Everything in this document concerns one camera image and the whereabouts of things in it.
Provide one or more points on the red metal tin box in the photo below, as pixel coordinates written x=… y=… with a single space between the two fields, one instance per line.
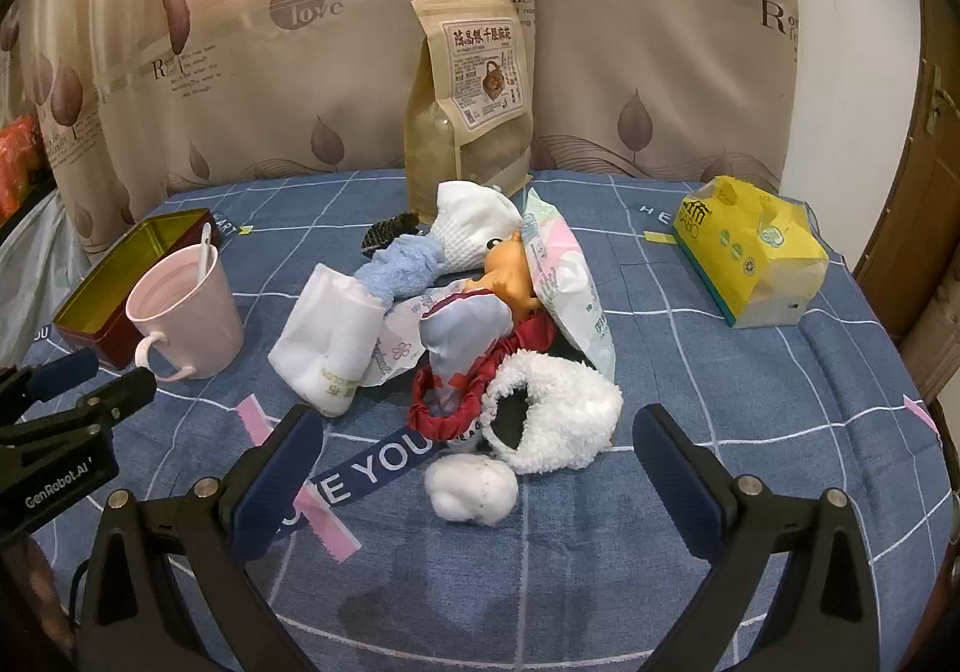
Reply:
x=97 y=297

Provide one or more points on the blue checked tablecloth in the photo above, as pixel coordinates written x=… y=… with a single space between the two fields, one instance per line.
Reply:
x=750 y=417

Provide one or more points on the grey red cloth pouch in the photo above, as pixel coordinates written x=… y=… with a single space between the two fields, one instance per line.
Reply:
x=465 y=334

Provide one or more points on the white spoon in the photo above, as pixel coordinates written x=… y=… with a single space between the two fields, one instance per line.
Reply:
x=204 y=244

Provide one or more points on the white fluffy headband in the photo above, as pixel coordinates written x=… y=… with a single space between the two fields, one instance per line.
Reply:
x=570 y=402

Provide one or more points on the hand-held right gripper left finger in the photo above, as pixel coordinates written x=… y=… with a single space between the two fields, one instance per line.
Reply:
x=279 y=477

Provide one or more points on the wooden door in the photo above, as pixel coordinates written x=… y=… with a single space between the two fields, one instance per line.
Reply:
x=922 y=229

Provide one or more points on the clear plastic sheet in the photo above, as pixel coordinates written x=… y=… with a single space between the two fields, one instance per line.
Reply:
x=30 y=274

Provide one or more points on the kraft paper snack bag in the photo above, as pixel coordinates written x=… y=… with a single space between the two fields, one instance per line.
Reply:
x=469 y=64

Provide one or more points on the beige leaf print curtain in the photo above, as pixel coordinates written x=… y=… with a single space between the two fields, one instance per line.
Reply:
x=300 y=79

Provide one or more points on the orange plastic bag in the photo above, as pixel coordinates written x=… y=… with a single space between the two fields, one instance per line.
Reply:
x=15 y=169

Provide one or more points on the white cotton ball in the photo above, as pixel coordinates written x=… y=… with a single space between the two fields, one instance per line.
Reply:
x=471 y=492

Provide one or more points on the orange rubber toy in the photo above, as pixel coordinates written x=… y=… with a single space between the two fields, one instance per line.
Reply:
x=510 y=274

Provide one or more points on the pink mug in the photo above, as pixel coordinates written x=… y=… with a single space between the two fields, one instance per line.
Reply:
x=202 y=327

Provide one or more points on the red scrunchie headband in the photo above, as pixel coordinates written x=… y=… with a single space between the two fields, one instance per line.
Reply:
x=525 y=342

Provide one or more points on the yellow tissue pack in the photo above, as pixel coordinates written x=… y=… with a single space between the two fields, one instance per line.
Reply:
x=750 y=252

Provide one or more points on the white waffle cloth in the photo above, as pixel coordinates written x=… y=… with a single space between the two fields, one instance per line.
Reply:
x=465 y=222

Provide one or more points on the light blue towel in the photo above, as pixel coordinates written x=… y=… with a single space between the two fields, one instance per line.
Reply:
x=397 y=267

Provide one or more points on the metal door latch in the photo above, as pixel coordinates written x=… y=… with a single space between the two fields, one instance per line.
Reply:
x=935 y=102

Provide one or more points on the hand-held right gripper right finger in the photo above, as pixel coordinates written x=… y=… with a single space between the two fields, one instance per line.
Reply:
x=675 y=473

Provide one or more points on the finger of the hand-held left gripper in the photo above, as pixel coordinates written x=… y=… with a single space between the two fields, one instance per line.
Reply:
x=105 y=398
x=64 y=370

